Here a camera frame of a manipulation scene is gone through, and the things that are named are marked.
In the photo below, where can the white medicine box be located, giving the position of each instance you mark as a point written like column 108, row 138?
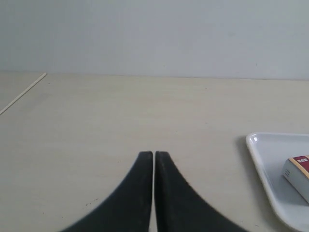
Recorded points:
column 296, row 172

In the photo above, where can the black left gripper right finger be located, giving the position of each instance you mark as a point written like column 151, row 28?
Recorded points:
column 178, row 207

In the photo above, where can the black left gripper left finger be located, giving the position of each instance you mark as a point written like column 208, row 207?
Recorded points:
column 128, row 207

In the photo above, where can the white plastic tray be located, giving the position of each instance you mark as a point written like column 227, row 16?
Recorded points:
column 269, row 151

